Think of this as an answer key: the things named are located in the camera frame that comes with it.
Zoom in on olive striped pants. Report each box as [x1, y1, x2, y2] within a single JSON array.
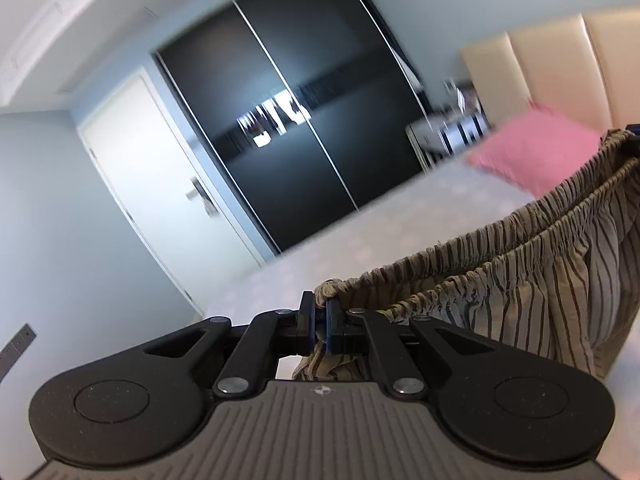
[[314, 130, 639, 378]]

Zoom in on grey pink polka-dot bedsheet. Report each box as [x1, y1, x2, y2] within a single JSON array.
[[202, 156, 640, 461]]

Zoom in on white bedside table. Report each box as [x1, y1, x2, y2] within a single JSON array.
[[405, 110, 490, 172]]

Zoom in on white door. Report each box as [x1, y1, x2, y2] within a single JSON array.
[[78, 68, 264, 313]]

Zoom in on black sliding wardrobe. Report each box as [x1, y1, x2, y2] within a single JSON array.
[[156, 0, 428, 252]]

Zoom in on pink pillow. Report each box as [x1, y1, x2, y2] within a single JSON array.
[[466, 102, 603, 197]]

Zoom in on beige padded headboard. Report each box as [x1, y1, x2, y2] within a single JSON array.
[[461, 8, 640, 132]]

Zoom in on photo frame on nightstand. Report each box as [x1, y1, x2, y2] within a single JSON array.
[[444, 78, 482, 114]]

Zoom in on grey wall switch panel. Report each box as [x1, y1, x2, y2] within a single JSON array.
[[0, 323, 37, 382]]

